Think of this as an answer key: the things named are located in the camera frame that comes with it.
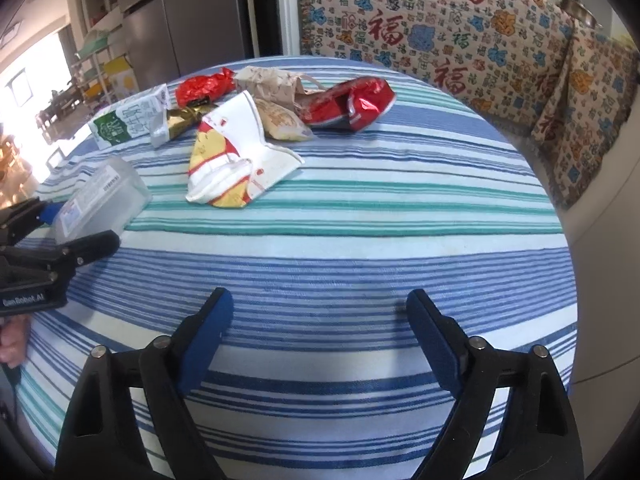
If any grey refrigerator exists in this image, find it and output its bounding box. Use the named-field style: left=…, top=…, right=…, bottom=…
left=114, top=0, right=253, bottom=86

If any green white milk carton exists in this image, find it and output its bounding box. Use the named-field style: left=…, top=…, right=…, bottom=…
left=87, top=84, right=171, bottom=151

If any white yellow snack bag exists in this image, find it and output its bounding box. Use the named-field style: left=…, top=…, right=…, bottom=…
left=185, top=91, right=306, bottom=209

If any gold wrapper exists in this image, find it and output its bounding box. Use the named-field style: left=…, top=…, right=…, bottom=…
left=150, top=102, right=216, bottom=148

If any beige paper bag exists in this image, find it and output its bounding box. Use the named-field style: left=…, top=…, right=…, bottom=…
left=232, top=66, right=326, bottom=111

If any small printed blanket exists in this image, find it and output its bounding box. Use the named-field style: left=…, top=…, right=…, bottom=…
left=530, top=25, right=633, bottom=211

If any red plastic wrapper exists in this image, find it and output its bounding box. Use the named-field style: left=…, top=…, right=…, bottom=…
left=175, top=67, right=236, bottom=108

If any clear plastic box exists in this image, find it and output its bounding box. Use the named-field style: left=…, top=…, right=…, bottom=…
left=50, top=155, right=153, bottom=243

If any large printed blanket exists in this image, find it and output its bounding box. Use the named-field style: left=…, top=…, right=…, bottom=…
left=295, top=0, right=576, bottom=136

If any person's left hand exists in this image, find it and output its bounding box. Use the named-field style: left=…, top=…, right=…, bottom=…
left=0, top=317, right=31, bottom=367

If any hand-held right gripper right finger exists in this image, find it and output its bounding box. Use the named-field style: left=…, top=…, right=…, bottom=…
left=406, top=289, right=586, bottom=480

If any small yellow snack packet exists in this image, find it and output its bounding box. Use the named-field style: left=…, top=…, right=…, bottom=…
left=252, top=99, right=315, bottom=142

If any white storage rack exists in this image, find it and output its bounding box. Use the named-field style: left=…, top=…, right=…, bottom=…
left=75, top=30, right=131, bottom=111

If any crushed red can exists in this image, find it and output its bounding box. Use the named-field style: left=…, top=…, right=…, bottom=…
left=297, top=76, right=396, bottom=133

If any yellow white carton box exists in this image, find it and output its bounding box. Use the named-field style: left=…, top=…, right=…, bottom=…
left=102, top=57, right=138, bottom=98

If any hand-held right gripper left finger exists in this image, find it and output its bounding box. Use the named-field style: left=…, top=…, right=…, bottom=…
left=54, top=287, right=235, bottom=480

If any white lower cabinet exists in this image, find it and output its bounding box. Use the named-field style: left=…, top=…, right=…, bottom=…
left=550, top=60, right=640, bottom=411

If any round striped-cloth table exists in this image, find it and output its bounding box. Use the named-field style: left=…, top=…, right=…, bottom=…
left=12, top=55, right=581, bottom=480

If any steel pot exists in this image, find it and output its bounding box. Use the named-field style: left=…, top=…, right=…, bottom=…
left=552, top=0, right=603, bottom=31

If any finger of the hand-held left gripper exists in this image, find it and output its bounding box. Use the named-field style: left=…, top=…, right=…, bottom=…
left=0, top=230, right=122, bottom=271
left=0, top=199, right=63, bottom=246

